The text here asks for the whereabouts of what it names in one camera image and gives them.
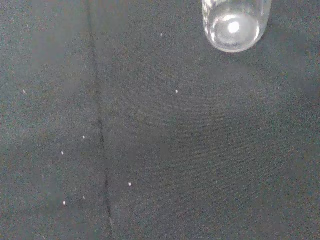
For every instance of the black bench cloth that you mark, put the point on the black bench cloth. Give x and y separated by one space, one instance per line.
150 137

